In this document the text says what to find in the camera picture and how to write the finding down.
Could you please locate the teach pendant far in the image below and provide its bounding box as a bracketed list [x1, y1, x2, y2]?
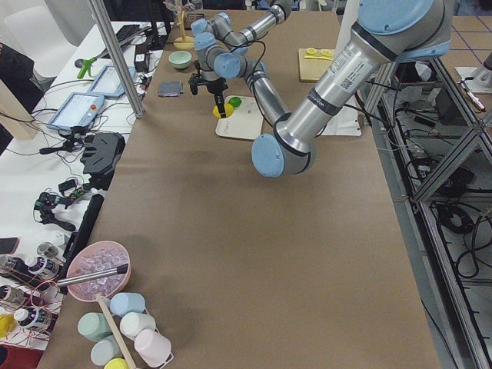
[88, 65, 125, 98]

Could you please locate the bamboo cutting board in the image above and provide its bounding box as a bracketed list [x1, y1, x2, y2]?
[298, 48, 335, 82]

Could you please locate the aluminium frame post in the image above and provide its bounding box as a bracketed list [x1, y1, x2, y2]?
[87, 0, 145, 118]

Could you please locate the green handled tool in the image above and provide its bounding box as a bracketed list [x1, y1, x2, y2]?
[75, 52, 108, 79]

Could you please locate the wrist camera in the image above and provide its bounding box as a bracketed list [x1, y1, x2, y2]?
[188, 60, 204, 95]

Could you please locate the yellow lemon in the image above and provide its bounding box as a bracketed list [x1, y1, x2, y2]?
[212, 103, 234, 118]

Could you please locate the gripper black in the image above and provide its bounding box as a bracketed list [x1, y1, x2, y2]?
[203, 77, 227, 118]

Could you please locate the black device on side table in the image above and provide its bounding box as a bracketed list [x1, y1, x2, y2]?
[80, 132, 125, 191]

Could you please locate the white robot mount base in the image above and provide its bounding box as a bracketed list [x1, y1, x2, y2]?
[320, 107, 361, 136]

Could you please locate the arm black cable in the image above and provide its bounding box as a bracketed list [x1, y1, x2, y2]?
[226, 40, 268, 74]

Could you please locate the pale green upturned cup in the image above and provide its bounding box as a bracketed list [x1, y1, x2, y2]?
[78, 312, 112, 342]

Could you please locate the pale green bowl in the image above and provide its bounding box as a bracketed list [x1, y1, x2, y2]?
[168, 51, 192, 70]

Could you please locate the wooden mug tree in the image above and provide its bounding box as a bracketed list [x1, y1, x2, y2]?
[163, 0, 195, 50]

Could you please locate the black keyboard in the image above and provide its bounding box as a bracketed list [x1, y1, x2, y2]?
[115, 25, 141, 45]

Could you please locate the teach pendant near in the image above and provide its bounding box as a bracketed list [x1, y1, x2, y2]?
[47, 92, 105, 131]

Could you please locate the teach pendant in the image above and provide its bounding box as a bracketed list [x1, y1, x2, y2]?
[47, 92, 105, 131]
[88, 65, 125, 98]

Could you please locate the blue upturned cup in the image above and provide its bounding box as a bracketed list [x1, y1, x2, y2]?
[110, 292, 146, 317]

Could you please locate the yellow plastic knife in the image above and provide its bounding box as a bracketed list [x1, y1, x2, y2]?
[303, 55, 333, 61]

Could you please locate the pink upturned cup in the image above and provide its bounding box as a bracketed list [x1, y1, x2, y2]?
[133, 328, 172, 368]

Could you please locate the green lime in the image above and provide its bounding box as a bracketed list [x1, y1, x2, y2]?
[228, 96, 242, 108]

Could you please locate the wooden cup rack handle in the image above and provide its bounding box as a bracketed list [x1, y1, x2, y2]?
[96, 295, 137, 369]

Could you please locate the metal scoop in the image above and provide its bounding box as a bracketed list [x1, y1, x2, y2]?
[56, 264, 130, 288]

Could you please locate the grey upturned cup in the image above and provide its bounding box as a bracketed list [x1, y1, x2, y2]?
[90, 335, 122, 366]

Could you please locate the person in black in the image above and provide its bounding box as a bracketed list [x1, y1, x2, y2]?
[0, 42, 43, 116]

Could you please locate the yellow upturned cup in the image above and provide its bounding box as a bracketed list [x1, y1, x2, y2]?
[104, 357, 130, 369]

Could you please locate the white support column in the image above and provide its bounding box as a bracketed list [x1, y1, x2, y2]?
[335, 0, 360, 55]

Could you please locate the pink bowl with crystals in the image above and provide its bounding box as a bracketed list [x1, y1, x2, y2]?
[67, 241, 131, 302]

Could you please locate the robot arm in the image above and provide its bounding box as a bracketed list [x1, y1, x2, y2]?
[191, 1, 292, 48]
[190, 0, 454, 178]

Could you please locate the cream rabbit print tray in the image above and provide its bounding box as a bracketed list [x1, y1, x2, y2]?
[215, 95, 264, 140]

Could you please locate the grey folded cloth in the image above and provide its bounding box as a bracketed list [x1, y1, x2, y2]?
[158, 81, 183, 97]

